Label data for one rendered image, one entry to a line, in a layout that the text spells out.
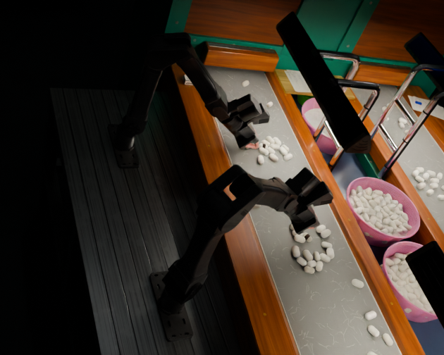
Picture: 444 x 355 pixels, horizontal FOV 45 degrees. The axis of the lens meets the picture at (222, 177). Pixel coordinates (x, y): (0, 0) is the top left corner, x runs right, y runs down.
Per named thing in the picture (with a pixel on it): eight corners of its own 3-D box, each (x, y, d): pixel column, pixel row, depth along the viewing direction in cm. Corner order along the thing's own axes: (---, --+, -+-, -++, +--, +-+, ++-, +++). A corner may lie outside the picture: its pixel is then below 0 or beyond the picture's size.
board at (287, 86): (284, 93, 209) (285, 91, 209) (273, 70, 219) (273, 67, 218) (354, 99, 222) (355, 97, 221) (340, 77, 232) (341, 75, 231)
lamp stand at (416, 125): (374, 188, 199) (442, 94, 169) (353, 151, 212) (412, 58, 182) (414, 189, 206) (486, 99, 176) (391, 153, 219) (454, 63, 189)
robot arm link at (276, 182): (280, 175, 139) (225, 161, 112) (304, 198, 135) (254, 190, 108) (251, 208, 142) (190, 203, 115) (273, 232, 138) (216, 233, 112)
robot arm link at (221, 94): (230, 97, 168) (180, 20, 149) (232, 115, 162) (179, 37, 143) (196, 113, 172) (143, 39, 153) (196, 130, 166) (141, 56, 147)
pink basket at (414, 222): (373, 265, 171) (388, 248, 164) (320, 206, 183) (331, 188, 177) (419, 239, 186) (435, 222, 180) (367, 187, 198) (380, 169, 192)
